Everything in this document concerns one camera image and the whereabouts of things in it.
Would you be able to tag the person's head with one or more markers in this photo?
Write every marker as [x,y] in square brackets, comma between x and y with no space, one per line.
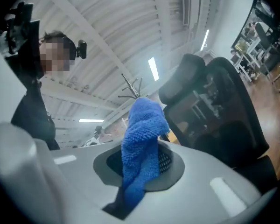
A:
[56,55]

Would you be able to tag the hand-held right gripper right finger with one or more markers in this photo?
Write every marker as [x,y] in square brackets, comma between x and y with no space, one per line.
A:
[200,195]

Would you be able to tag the black coat rack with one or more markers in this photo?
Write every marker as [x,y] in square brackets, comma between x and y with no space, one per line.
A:
[130,86]

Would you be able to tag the black mesh chair backrest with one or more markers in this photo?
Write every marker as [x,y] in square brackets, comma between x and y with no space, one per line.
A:
[224,139]

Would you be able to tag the black chest-mounted tablet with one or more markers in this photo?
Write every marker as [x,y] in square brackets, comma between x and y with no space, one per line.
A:
[31,43]

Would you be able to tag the blue fluffy cloth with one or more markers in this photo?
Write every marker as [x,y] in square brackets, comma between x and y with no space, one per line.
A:
[142,129]

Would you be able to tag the black chest rig mount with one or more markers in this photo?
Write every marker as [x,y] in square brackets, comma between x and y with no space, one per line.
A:
[18,29]

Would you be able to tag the black head-worn camera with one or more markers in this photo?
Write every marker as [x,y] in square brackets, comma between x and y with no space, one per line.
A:
[82,49]

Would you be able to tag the long ceiling light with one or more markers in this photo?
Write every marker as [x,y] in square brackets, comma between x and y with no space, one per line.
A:
[205,39]
[91,120]
[153,69]

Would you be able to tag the black background office chair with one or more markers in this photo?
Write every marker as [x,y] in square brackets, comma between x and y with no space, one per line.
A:
[262,36]

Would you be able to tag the ceiling air vent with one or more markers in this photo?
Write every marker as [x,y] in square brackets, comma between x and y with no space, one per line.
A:
[186,6]

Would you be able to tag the yellow wooden table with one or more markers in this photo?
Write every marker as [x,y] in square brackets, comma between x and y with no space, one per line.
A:
[173,136]

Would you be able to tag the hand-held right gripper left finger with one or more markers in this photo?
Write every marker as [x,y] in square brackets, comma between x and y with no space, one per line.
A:
[18,171]

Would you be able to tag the black chair headrest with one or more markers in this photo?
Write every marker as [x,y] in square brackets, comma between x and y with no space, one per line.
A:
[182,78]

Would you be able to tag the person's body in black clothing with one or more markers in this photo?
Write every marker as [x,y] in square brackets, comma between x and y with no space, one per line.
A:
[32,115]

